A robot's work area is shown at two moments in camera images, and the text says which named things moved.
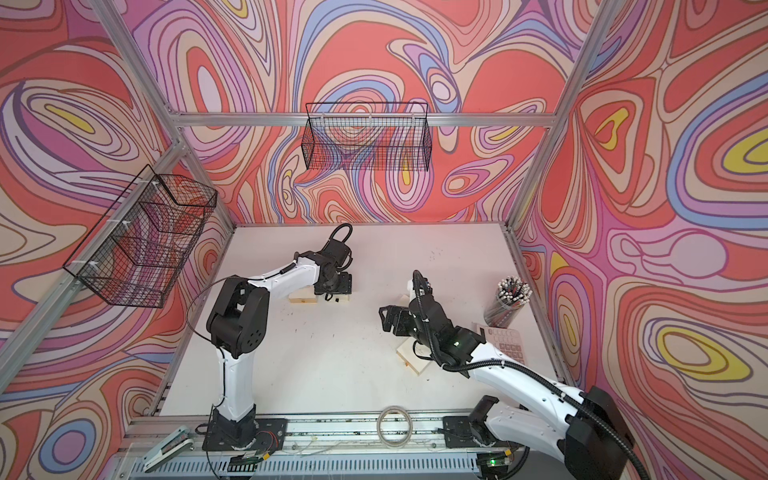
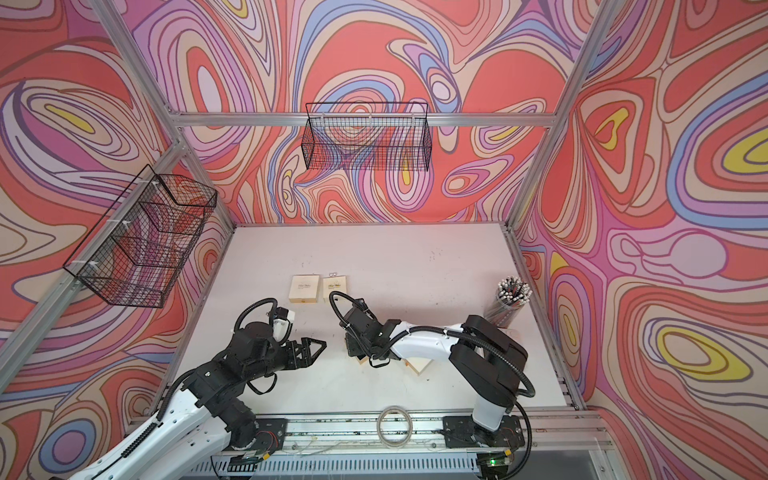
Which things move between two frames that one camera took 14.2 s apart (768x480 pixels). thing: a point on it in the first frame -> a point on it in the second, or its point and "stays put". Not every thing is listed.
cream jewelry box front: [407, 354] stays put
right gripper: [402, 313] -> [352, 347]
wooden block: [304, 295] stays put
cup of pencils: [511, 295] stays put
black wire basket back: [368, 136] stays put
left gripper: [345, 288] -> [307, 360]
